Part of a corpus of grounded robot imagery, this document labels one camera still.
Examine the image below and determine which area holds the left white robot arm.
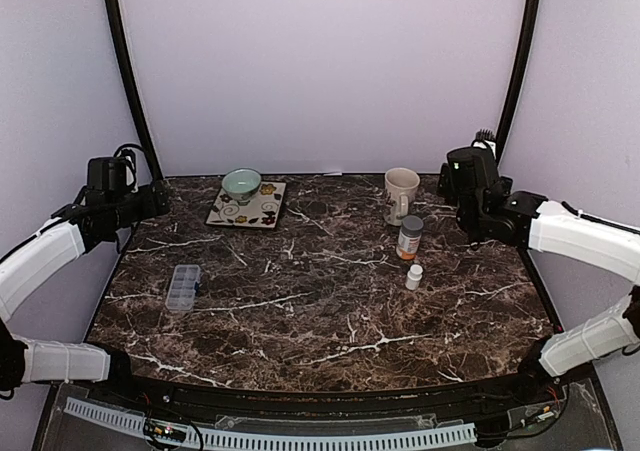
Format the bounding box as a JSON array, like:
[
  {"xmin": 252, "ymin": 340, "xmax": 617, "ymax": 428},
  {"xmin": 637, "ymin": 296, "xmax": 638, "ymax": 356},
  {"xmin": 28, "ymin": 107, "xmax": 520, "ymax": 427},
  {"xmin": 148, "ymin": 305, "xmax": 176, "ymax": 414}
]
[{"xmin": 1, "ymin": 143, "xmax": 170, "ymax": 401}]

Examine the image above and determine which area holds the small white pill bottle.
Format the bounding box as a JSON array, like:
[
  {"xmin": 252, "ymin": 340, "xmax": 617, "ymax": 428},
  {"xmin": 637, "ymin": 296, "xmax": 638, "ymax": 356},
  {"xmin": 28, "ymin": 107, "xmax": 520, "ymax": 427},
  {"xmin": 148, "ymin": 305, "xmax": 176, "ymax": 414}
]
[{"xmin": 405, "ymin": 264, "xmax": 423, "ymax": 290}]

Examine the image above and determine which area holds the white slotted cable duct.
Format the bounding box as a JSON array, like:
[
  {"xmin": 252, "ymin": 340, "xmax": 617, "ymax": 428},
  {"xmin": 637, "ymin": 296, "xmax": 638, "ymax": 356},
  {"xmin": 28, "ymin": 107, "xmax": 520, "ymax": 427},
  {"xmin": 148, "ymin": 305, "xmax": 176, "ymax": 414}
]
[{"xmin": 63, "ymin": 398, "xmax": 477, "ymax": 450}]

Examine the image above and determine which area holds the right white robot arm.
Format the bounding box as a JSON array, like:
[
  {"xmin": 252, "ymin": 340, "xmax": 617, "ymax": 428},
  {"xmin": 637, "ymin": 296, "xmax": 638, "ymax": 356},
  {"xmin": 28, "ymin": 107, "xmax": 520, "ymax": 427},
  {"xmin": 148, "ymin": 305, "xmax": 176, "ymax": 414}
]
[{"xmin": 437, "ymin": 131, "xmax": 639, "ymax": 380}]

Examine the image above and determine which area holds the clear plastic pill organizer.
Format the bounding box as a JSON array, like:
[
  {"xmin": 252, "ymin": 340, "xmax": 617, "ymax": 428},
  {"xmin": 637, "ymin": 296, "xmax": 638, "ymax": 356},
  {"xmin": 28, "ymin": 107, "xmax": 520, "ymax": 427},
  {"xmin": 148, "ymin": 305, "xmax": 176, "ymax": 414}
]
[{"xmin": 165, "ymin": 264, "xmax": 201, "ymax": 312}]

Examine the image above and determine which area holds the floral square plate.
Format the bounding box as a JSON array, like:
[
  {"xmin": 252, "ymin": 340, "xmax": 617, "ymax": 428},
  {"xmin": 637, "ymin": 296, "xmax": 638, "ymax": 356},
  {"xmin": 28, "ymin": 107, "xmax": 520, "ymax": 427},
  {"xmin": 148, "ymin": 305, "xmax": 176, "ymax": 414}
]
[{"xmin": 205, "ymin": 181, "xmax": 286, "ymax": 229}]

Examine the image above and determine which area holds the right black frame post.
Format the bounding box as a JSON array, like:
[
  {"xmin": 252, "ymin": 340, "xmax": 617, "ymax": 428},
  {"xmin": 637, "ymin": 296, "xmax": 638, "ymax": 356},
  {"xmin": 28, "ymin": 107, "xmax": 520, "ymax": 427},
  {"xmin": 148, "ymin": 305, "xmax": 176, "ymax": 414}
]
[{"xmin": 496, "ymin": 0, "xmax": 540, "ymax": 161}]

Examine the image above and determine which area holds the beige ceramic mug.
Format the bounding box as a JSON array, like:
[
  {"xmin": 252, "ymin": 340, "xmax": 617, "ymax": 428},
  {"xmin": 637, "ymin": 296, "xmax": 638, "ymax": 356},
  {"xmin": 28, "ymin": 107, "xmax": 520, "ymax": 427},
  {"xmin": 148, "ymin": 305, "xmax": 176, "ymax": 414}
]
[{"xmin": 384, "ymin": 167, "xmax": 420, "ymax": 226}]

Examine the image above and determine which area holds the black frame post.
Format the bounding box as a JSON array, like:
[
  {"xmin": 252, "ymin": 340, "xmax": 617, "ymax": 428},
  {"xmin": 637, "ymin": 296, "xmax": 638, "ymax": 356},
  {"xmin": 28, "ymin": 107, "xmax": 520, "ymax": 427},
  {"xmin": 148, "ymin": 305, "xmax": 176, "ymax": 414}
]
[
  {"xmin": 496, "ymin": 0, "xmax": 540, "ymax": 161},
  {"xmin": 104, "ymin": 0, "xmax": 164, "ymax": 179}
]

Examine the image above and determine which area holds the left black frame post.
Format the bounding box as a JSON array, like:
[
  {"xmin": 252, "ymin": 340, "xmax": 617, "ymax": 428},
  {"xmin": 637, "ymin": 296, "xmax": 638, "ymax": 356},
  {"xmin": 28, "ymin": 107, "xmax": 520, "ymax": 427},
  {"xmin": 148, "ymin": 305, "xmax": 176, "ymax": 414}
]
[{"xmin": 104, "ymin": 0, "xmax": 164, "ymax": 179}]

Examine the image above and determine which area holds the orange pill bottle grey cap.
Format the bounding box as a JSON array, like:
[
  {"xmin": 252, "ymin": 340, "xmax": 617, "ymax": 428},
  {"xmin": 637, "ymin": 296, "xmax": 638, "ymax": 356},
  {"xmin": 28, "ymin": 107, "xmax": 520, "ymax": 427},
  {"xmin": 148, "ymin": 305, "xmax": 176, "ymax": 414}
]
[{"xmin": 396, "ymin": 215, "xmax": 424, "ymax": 260}]

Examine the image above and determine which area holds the green ceramic bowl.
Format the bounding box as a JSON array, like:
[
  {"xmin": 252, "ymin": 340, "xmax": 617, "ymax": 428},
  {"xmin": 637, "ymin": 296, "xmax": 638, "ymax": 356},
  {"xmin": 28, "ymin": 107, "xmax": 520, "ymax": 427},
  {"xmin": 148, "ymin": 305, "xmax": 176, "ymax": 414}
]
[{"xmin": 221, "ymin": 168, "xmax": 262, "ymax": 205}]

